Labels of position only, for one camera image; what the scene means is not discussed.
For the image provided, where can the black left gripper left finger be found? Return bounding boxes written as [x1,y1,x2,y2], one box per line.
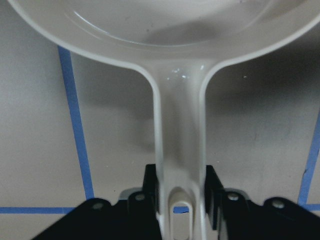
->
[35,164,162,240]

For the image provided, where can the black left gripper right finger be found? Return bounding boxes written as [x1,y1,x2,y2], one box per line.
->
[204,165,320,240]

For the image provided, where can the beige plastic dustpan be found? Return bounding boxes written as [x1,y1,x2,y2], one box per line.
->
[10,0,320,240]

